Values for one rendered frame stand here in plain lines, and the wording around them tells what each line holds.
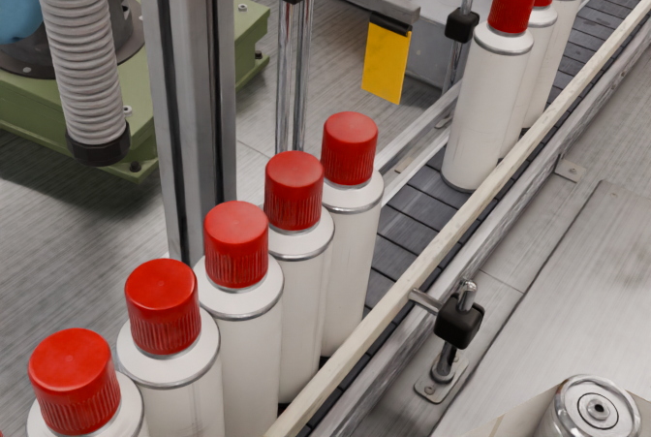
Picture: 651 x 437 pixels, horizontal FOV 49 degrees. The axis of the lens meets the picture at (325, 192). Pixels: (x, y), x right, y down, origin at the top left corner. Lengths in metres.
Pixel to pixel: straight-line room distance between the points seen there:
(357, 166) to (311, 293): 0.08
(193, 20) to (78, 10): 0.13
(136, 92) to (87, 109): 0.39
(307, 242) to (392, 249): 0.24
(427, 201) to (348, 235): 0.25
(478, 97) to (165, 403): 0.40
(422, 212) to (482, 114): 0.11
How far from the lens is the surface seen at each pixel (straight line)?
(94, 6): 0.36
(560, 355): 0.61
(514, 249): 0.74
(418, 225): 0.67
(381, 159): 0.60
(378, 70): 0.48
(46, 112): 0.81
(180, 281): 0.34
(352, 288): 0.50
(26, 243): 0.73
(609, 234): 0.72
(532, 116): 0.80
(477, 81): 0.64
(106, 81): 0.39
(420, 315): 0.60
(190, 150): 0.54
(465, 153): 0.68
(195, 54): 0.49
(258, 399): 0.45
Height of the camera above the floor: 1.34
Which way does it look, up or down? 42 degrees down
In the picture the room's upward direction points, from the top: 6 degrees clockwise
